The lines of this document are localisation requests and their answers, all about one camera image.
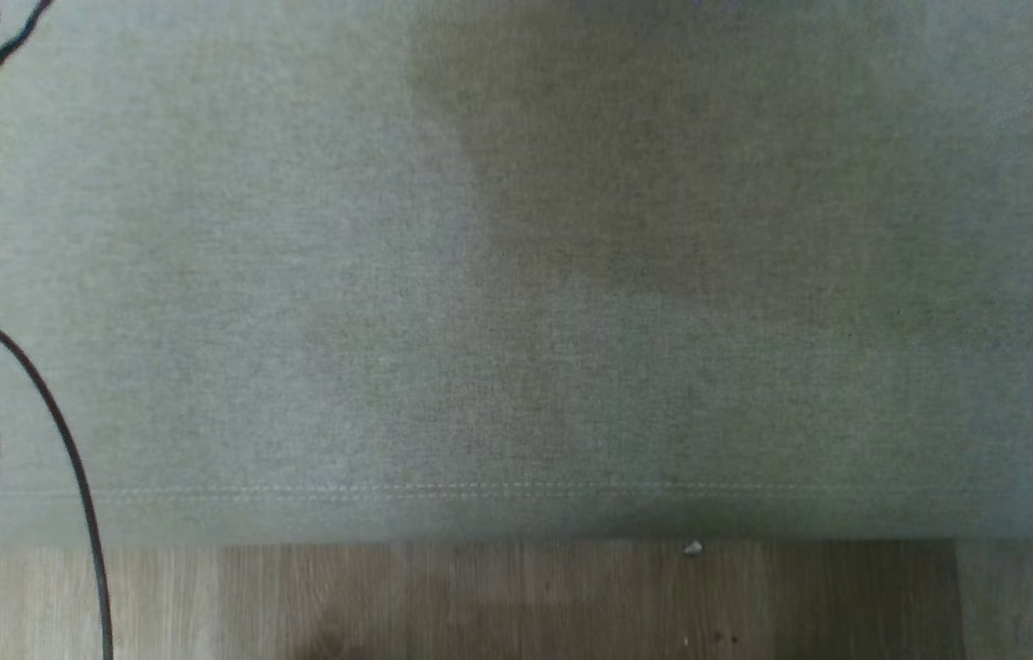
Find large grey sofa seat cushion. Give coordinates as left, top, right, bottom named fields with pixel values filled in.
left=0, top=0, right=1033, bottom=551

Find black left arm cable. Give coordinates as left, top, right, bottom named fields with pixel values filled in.
left=0, top=0, right=115, bottom=660

